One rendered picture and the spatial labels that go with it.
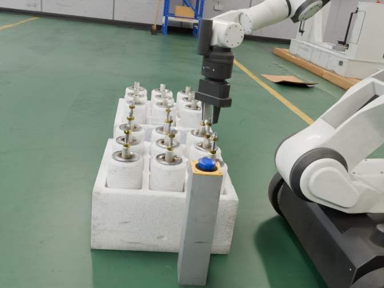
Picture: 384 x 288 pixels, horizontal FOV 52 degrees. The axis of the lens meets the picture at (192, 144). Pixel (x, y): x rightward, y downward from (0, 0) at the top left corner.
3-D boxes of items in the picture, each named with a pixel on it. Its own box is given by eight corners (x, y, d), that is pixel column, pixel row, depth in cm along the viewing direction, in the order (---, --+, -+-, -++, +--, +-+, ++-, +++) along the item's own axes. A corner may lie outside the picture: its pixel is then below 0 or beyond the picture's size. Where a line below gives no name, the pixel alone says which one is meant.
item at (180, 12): (191, 19, 680) (193, 7, 672) (194, 20, 657) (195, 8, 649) (174, 17, 675) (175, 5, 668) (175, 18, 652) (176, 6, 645)
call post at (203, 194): (203, 267, 106) (219, 163, 95) (206, 286, 100) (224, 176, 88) (176, 267, 105) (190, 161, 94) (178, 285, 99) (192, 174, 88)
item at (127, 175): (144, 218, 113) (150, 160, 106) (114, 226, 107) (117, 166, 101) (129, 203, 120) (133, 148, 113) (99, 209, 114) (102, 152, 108)
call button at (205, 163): (213, 166, 93) (214, 158, 93) (215, 173, 90) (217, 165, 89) (196, 164, 93) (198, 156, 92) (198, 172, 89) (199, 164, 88)
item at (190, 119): (198, 144, 172) (203, 105, 166) (201, 153, 163) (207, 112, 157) (176, 143, 171) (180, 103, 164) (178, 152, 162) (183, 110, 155)
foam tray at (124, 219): (211, 190, 149) (217, 146, 142) (229, 255, 113) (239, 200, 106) (106, 183, 144) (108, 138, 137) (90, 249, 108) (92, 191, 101)
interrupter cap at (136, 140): (139, 138, 122) (140, 135, 122) (142, 147, 115) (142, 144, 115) (115, 136, 120) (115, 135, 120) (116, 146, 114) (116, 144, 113)
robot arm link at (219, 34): (222, 59, 117) (228, 19, 113) (242, 66, 108) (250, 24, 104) (188, 58, 112) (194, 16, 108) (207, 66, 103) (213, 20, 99)
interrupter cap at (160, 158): (185, 158, 111) (186, 156, 111) (178, 168, 104) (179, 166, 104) (160, 153, 113) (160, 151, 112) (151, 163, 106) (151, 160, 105)
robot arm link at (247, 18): (204, 44, 114) (242, 28, 118) (220, 50, 107) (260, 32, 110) (199, 22, 111) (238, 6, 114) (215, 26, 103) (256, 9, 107)
